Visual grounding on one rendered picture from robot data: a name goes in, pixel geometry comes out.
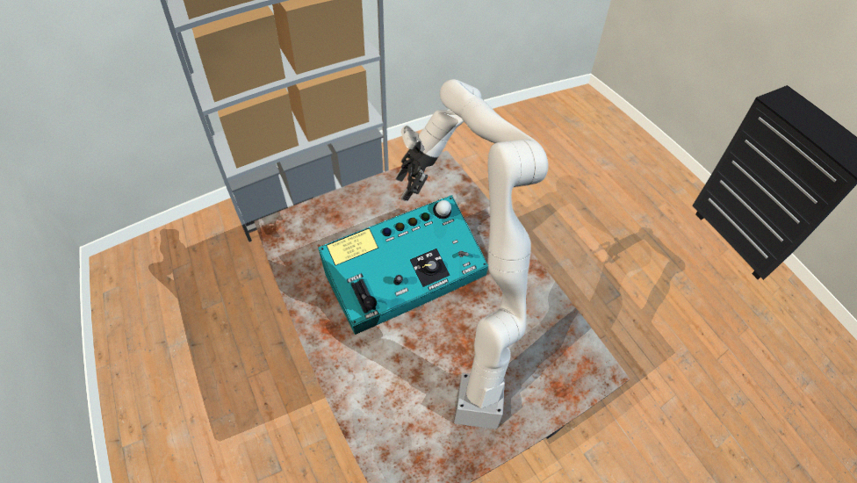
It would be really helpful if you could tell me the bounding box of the dark teal console box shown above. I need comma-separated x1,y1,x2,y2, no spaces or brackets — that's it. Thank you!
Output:
318,195,488,335

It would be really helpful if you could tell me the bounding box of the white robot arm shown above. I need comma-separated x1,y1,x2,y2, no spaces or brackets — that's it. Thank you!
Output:
401,79,548,408

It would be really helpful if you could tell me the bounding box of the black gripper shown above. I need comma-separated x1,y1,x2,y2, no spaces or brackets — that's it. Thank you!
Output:
396,147,439,201

